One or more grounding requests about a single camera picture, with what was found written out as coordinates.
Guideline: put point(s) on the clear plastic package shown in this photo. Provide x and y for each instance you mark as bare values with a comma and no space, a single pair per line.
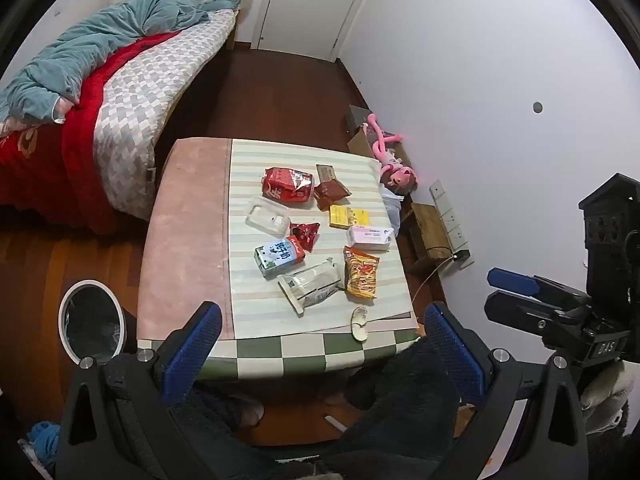
310,285

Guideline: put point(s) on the red blanket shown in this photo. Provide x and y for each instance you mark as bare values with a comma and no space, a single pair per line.
75,160

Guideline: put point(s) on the person's right leg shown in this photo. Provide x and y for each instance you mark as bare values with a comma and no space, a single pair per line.
400,390

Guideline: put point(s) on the cardboard box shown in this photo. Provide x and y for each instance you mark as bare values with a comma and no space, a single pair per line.
361,142

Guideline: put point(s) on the brown snack packet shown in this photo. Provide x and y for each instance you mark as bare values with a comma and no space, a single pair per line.
330,194

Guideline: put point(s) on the person's left leg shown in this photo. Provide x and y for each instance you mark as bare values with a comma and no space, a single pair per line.
215,410

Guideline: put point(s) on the white paper scrap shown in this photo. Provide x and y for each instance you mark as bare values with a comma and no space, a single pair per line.
335,422

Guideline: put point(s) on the teal blanket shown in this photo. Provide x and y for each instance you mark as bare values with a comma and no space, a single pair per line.
100,35

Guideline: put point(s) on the orange snack packet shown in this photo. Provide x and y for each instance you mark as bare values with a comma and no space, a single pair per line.
360,275

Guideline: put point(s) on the patterned white rug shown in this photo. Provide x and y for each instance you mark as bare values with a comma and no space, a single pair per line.
300,355

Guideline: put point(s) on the small brown card box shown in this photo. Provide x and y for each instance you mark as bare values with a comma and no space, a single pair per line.
325,172

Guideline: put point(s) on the striped table mat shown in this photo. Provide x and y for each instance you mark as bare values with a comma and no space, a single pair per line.
250,285

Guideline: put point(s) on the white plastic bag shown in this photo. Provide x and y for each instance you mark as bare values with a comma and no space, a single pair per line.
392,205

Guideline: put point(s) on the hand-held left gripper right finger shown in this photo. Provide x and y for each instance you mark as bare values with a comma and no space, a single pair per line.
455,355

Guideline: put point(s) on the white door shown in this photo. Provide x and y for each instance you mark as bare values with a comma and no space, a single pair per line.
310,5

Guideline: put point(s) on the small red snack packet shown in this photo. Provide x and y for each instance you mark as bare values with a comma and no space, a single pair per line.
306,235

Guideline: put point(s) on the pale slipper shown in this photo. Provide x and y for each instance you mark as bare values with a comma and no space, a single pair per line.
252,414

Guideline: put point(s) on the wooden stool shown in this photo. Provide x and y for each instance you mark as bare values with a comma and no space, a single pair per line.
430,230

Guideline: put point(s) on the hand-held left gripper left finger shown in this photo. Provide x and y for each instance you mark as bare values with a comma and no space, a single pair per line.
192,355

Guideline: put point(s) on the white pink box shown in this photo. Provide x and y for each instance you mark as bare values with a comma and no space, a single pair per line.
367,237

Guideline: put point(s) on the yellow box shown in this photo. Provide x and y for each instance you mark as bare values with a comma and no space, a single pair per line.
345,216

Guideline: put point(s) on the blue white milk carton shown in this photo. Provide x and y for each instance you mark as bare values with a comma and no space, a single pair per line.
277,255

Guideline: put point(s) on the pink table mat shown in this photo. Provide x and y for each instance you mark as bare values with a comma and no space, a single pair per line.
185,240

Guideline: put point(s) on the white round trash bin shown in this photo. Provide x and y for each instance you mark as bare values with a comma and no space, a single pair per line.
90,320

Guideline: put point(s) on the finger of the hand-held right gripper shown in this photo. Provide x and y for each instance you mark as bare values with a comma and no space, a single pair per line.
510,281
525,312

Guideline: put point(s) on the checkered grey pillow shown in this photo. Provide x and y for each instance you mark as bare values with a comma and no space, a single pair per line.
145,95

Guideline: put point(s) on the clear plastic tray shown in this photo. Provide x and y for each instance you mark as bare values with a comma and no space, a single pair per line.
260,212

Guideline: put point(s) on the person's leg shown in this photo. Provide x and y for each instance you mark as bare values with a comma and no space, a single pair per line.
400,390
215,410

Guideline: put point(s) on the pink plush toy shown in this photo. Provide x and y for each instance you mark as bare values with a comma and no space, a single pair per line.
400,175

